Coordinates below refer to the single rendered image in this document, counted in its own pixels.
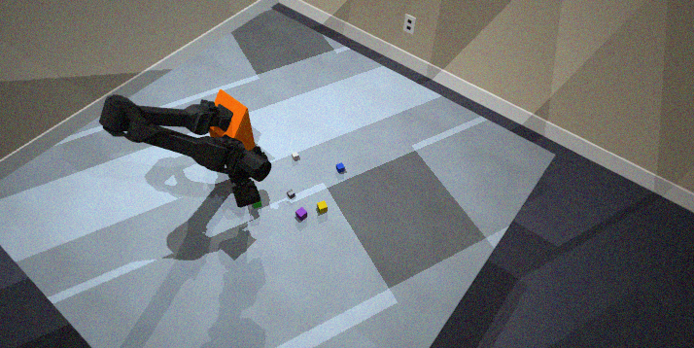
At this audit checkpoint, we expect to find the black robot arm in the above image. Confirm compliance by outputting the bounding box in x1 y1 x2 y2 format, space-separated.
99 94 271 182

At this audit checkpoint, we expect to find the purple block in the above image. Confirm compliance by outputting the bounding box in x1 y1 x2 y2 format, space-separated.
295 207 307 221

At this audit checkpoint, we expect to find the yellow block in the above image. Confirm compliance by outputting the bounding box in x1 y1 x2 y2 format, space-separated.
317 201 328 214

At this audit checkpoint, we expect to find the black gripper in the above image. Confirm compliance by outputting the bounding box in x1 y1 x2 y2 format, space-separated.
227 170 260 208

